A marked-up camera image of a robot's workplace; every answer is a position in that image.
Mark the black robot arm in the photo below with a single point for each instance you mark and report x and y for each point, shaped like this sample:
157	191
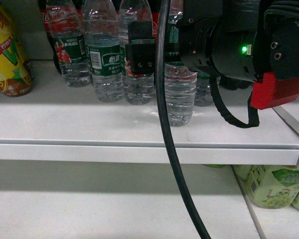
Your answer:
276	23

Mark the water bottle barcode label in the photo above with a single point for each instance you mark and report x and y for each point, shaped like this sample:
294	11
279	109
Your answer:
101	32

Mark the clear water bottle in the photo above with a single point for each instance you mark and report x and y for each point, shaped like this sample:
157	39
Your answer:
179	81

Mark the water bottle behind front one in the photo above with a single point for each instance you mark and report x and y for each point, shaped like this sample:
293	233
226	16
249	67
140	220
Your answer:
203	96

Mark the green grape drink bottle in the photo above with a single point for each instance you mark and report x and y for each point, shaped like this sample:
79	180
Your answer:
272	186

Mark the water bottle red players label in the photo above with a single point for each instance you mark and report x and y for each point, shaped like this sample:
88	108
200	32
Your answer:
138	89

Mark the red plastic mount block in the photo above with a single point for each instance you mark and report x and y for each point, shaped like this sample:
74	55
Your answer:
272	92

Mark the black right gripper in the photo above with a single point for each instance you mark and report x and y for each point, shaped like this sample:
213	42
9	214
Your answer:
204	46

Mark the water bottle far left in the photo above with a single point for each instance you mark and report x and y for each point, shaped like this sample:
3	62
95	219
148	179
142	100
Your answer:
65	27

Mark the white upper shelf board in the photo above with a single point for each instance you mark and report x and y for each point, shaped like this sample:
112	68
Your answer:
58	123

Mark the yellow lemon tea bottle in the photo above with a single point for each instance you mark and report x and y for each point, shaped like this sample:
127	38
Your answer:
15	72

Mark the cola bottle behind left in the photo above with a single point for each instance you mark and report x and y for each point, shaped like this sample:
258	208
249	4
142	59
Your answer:
43	11

